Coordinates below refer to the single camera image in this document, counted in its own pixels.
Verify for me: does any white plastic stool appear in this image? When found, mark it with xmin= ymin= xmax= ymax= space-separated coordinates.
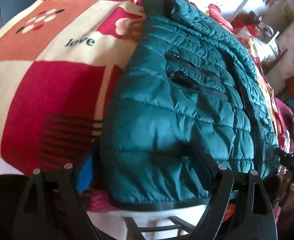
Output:
xmin=117 ymin=204 xmax=207 ymax=240

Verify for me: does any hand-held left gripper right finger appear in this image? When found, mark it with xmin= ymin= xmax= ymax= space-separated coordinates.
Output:
xmin=184 ymin=141 xmax=278 ymax=240

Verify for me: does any teal quilted puffer jacket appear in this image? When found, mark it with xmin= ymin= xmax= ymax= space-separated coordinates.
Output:
xmin=99 ymin=0 xmax=281 ymax=212

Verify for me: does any red orange cream printed blanket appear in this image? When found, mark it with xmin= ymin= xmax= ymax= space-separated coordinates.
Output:
xmin=0 ymin=0 xmax=279 ymax=213

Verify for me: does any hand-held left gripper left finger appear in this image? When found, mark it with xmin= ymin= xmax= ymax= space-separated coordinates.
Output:
xmin=12 ymin=142 xmax=100 ymax=240

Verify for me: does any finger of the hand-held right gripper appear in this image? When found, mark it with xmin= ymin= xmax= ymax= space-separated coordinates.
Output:
xmin=275 ymin=149 xmax=294 ymax=178

